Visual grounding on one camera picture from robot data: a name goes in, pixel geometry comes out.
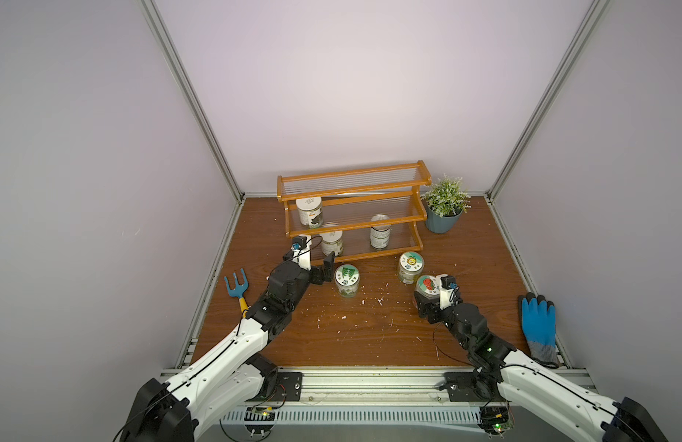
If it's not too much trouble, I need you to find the potted green plant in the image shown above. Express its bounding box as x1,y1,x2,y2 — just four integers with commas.
421,176,472,234

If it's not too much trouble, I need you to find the aluminium corner post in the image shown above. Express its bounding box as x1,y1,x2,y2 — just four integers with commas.
486,0,611,203
138,0,245,206

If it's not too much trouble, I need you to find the jar with red strawberry lid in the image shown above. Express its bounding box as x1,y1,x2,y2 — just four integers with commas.
415,274,441,302

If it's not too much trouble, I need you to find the blue garden hand rake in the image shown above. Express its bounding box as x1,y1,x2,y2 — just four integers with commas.
224,269,249,316

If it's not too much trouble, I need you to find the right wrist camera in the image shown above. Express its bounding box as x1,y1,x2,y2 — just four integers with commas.
438,274,462,309

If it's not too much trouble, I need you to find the right aluminium corner post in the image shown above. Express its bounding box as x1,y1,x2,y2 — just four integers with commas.
486,0,611,203

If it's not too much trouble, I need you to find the wooden three-tier shelf rack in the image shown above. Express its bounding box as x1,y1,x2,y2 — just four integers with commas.
276,160,432,263

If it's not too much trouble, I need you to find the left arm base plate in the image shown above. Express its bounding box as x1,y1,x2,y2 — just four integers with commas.
251,371,304,403

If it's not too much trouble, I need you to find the aluminium front rail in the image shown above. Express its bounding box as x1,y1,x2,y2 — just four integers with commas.
149,366,605,425

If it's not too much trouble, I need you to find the jar with green leaf lid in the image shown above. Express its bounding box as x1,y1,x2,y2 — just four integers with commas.
335,264,360,298

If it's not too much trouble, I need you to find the jar with sunflower lid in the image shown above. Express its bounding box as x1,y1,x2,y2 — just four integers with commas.
397,252,425,285

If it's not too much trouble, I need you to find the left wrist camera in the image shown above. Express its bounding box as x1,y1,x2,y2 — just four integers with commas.
283,234,312,271

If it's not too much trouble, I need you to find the left aluminium corner post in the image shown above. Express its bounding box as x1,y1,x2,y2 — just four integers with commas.
138,0,245,206

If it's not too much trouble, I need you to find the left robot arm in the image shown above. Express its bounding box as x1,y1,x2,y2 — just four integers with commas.
114,252,335,441

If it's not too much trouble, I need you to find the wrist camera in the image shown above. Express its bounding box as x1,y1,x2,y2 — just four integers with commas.
438,274,462,309
283,234,312,271

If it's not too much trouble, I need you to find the controller board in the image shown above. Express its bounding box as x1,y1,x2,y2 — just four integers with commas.
243,407,276,441
478,406,514,438

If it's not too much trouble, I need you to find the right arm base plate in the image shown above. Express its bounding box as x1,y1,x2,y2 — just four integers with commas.
437,371,504,403

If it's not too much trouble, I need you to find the right controller board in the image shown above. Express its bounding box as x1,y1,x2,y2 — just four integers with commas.
478,406,514,438

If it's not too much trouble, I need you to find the blue gardening glove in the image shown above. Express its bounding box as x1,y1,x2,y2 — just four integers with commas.
518,292,559,368

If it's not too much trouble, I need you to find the left controller board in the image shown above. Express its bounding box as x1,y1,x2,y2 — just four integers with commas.
243,407,276,441

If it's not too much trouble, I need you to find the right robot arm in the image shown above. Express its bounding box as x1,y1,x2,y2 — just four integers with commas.
414,292,666,441

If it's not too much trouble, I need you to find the jar with plain white lid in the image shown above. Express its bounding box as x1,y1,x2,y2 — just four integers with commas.
296,196,323,228

